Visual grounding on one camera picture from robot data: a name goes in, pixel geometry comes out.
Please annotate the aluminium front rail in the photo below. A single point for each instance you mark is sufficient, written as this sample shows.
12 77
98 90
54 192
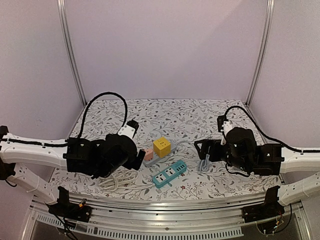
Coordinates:
205 219

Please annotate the pink cube plug adapter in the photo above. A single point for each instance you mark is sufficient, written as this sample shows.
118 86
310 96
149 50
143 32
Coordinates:
149 154

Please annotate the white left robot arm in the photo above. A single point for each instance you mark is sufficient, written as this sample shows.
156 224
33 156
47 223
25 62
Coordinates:
16 152

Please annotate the floral patterned table mat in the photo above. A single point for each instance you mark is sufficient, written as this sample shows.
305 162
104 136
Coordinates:
181 121

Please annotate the left aluminium frame post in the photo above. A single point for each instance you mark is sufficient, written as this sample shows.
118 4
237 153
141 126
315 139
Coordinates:
61 6

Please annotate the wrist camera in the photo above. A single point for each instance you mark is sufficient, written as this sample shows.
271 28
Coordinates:
224 126
129 129

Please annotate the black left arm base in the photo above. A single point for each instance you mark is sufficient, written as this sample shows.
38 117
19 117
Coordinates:
67 209

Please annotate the right aluminium frame post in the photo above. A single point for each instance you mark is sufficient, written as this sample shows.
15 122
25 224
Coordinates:
262 51

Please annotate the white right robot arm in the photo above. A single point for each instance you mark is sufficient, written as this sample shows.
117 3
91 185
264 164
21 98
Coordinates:
295 160

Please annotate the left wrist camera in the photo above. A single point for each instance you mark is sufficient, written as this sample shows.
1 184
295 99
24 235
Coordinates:
129 129

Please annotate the teal white power strip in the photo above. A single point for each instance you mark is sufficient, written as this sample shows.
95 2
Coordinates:
166 176

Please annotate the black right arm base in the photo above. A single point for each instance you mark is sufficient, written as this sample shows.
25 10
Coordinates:
270 208

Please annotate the aluminium frame post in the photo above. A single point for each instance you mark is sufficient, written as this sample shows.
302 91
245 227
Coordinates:
61 6
262 51

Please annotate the yellow cube plug adapter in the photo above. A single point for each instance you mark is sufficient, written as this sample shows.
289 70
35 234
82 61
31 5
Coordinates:
162 147

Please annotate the light blue power strip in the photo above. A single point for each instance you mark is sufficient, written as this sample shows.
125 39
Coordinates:
156 159

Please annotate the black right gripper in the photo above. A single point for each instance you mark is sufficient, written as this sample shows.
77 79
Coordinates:
211 150

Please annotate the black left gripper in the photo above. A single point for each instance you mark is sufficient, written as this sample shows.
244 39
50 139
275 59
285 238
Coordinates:
136 165

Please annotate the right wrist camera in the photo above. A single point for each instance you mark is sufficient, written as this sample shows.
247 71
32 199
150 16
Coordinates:
224 126

